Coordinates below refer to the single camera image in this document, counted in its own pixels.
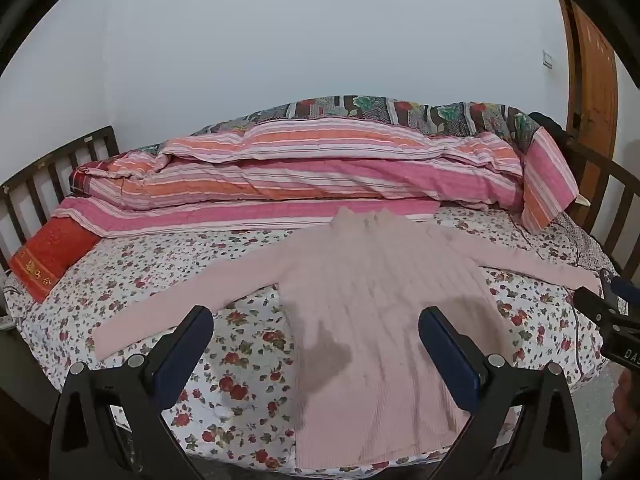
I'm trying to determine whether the brown wooden door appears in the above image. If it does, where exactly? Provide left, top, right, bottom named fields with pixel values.
left=555, top=0, right=621, bottom=161

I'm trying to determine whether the person's right hand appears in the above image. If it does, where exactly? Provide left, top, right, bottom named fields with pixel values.
left=602, top=370, right=640, bottom=463

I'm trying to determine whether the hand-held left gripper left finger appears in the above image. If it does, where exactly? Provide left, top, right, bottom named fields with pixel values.
left=48, top=305, right=216, bottom=480

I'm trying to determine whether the floral bed sheet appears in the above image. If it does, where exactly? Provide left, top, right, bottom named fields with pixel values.
left=5, top=205, right=628, bottom=478

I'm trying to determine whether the pink knit sweater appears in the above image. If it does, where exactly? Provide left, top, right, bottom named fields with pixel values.
left=92, top=207, right=603, bottom=471

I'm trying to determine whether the dark wooden headboard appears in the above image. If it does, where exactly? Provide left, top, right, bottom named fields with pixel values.
left=0, top=126, right=121, bottom=281

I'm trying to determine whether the red embroidered pillow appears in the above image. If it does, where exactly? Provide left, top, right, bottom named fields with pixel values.
left=9, top=217, right=101, bottom=303

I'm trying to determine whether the grey small print cloth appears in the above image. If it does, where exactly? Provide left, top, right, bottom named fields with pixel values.
left=552, top=210, right=623, bottom=273

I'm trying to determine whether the floral patchwork quilt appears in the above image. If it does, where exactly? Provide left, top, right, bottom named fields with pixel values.
left=135, top=95, right=543, bottom=156

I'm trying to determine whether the dark wooden footboard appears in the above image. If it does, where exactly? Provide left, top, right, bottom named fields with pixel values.
left=550, top=125, right=640, bottom=271

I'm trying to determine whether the dark cloth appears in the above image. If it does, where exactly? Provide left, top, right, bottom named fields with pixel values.
left=527, top=112, right=573, bottom=143

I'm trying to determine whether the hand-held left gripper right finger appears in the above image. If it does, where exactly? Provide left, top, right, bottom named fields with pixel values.
left=418, top=306, right=583, bottom=480

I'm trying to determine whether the pink orange striped quilt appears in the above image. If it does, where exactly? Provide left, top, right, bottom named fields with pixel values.
left=52, top=116, right=581, bottom=238

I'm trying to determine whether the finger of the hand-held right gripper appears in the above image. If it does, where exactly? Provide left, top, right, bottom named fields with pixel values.
left=572, top=286, right=640, bottom=334
left=599, top=268, right=640, bottom=306

